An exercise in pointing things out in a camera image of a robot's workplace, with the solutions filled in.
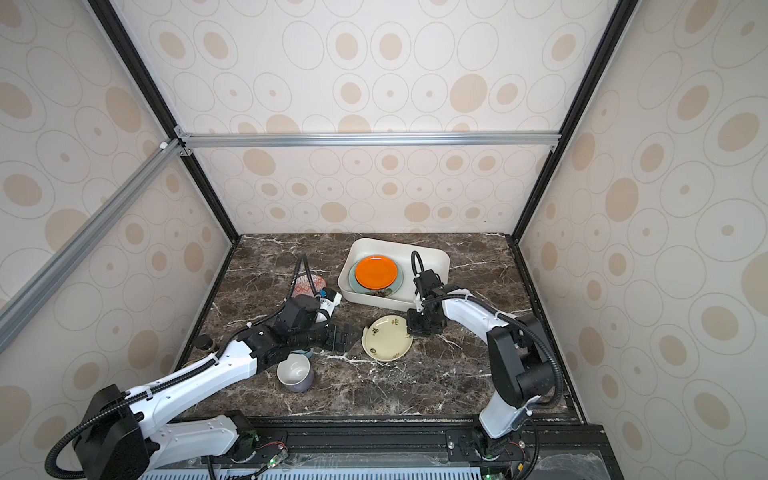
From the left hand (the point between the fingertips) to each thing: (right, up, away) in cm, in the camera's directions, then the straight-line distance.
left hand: (358, 330), depth 77 cm
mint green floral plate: (+6, +7, +26) cm, 27 cm away
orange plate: (+3, +14, +29) cm, 33 cm away
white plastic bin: (+13, +6, +17) cm, 22 cm away
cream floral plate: (+7, -5, +13) cm, 16 cm away
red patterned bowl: (-21, +9, +23) cm, 32 cm away
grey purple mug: (-19, -14, +8) cm, 25 cm away
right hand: (+15, -3, +13) cm, 20 cm away
